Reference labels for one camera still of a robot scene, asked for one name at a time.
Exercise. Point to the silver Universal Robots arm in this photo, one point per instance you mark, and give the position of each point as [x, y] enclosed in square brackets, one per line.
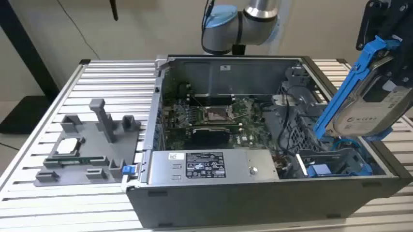
[222, 33]

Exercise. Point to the grey disk bay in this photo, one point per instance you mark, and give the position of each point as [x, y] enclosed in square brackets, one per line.
[299, 125]

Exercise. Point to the green motherboard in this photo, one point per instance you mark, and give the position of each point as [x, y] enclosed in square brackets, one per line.
[254, 125]

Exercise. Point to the black RAM slots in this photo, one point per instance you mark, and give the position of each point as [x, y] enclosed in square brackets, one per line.
[210, 98]

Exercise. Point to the CPU socket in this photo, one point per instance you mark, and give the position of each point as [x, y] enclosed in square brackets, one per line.
[214, 116]

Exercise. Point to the dark grey PC case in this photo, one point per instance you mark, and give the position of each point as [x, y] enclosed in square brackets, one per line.
[226, 205]

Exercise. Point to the silver power supply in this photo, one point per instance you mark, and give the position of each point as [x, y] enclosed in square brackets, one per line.
[160, 169]

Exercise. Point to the blue case latch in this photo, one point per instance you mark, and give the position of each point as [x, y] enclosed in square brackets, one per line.
[127, 169]

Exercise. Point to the grey parts rack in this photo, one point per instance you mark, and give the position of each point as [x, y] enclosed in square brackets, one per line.
[93, 145]

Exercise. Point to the green RAM stick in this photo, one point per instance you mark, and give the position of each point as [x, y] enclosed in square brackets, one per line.
[87, 159]

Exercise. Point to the silver CPU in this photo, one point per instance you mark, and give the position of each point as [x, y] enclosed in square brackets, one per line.
[67, 146]

